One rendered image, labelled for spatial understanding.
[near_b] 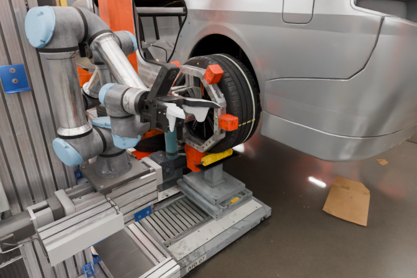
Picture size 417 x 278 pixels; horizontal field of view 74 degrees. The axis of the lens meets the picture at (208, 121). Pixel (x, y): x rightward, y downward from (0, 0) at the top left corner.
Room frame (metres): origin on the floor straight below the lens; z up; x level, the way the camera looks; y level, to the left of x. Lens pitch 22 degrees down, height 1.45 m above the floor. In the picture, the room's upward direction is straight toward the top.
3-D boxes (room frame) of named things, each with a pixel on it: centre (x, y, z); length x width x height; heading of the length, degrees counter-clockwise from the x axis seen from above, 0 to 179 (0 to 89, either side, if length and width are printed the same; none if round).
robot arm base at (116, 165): (1.03, 0.41, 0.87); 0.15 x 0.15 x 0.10
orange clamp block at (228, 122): (1.47, -0.11, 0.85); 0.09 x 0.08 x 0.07; 40
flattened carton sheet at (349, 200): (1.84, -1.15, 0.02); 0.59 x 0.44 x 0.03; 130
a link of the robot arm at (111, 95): (0.77, 0.26, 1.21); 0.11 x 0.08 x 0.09; 57
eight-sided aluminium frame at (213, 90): (1.71, 0.09, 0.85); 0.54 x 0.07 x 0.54; 40
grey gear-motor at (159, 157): (1.97, 0.26, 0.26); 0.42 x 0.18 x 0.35; 130
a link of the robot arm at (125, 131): (0.79, 0.25, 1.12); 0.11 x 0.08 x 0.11; 147
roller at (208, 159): (1.68, -0.06, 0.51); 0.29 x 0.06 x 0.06; 130
